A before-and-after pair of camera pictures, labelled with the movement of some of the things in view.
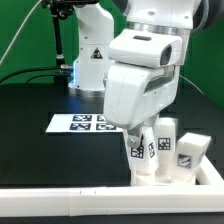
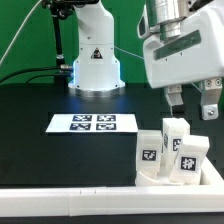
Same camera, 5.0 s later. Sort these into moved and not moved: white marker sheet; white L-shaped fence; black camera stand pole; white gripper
Moved: white gripper
Not moved: white L-shaped fence; white marker sheet; black camera stand pole
